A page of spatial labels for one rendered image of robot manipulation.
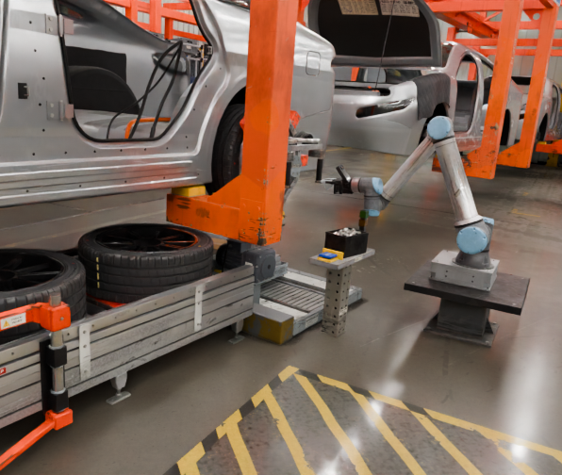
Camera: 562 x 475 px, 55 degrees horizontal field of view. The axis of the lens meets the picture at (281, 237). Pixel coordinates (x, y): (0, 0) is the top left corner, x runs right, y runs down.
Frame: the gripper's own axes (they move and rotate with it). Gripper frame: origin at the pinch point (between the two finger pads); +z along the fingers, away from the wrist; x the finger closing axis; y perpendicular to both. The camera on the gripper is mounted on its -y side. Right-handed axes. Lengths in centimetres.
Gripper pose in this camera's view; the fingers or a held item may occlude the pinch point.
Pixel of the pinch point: (322, 180)
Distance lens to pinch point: 327.4
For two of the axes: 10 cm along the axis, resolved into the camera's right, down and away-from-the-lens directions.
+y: 1.2, 9.3, 3.5
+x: 5.2, -3.6, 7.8
